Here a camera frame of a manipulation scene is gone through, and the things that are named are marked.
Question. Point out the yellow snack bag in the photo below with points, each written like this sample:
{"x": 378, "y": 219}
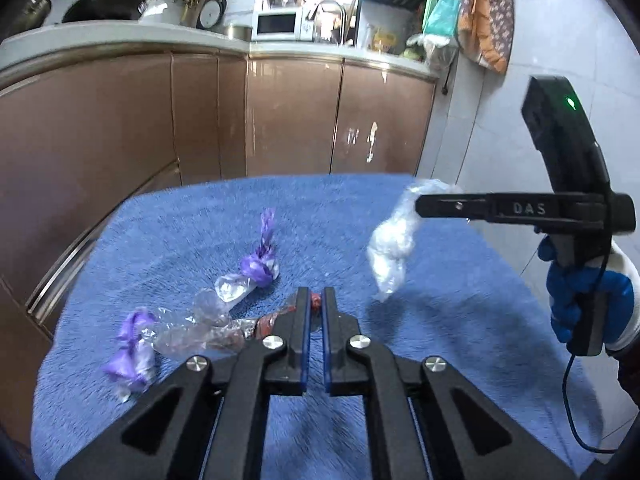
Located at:
{"x": 386, "y": 40}

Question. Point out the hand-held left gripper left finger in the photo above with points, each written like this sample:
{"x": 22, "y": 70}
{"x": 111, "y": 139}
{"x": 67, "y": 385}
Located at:
{"x": 302, "y": 340}

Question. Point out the orange patterned apron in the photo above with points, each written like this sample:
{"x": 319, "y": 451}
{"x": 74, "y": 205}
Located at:
{"x": 487, "y": 15}

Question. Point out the steel pot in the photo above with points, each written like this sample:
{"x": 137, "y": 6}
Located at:
{"x": 239, "y": 31}

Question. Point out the person's right forearm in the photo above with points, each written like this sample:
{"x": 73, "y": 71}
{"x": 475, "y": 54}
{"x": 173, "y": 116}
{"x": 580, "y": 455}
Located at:
{"x": 629, "y": 375}

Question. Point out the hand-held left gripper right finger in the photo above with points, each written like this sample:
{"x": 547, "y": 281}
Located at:
{"x": 327, "y": 345}

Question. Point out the red candy wrapper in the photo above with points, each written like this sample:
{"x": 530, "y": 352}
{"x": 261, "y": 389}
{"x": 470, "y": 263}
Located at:
{"x": 267, "y": 325}

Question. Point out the brown base cabinets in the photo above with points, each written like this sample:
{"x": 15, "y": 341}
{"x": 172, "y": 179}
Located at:
{"x": 290, "y": 115}

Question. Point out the white microwave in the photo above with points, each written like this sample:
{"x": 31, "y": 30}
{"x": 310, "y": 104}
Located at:
{"x": 277, "y": 24}

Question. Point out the round black-rimmed dial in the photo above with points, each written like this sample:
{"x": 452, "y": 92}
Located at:
{"x": 212, "y": 12}

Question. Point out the clear plastic bag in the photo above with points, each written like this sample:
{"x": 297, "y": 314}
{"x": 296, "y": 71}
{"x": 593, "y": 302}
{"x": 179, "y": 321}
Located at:
{"x": 435, "y": 50}

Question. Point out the clear silver candy wrapper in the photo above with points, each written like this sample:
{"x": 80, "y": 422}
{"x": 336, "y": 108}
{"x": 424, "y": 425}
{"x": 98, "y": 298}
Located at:
{"x": 200, "y": 327}

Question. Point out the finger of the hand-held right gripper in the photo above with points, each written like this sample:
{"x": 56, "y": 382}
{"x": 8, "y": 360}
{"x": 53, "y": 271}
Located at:
{"x": 450, "y": 206}

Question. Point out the blue towel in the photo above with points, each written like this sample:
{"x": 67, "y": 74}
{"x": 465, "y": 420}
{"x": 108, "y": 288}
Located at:
{"x": 325, "y": 230}

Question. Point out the person's right hand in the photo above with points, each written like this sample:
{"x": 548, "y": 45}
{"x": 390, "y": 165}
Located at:
{"x": 562, "y": 300}

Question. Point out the purple candy wrapper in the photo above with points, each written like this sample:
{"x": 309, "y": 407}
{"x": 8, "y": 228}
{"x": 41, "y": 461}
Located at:
{"x": 260, "y": 267}
{"x": 130, "y": 355}

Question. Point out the green plastic bag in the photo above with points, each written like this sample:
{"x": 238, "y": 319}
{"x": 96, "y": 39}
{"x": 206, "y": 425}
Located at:
{"x": 442, "y": 12}

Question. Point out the black frying pan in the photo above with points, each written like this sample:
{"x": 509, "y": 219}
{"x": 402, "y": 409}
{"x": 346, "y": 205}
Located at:
{"x": 107, "y": 5}

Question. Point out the clear plastic wrap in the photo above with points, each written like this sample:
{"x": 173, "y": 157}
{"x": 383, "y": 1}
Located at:
{"x": 395, "y": 245}

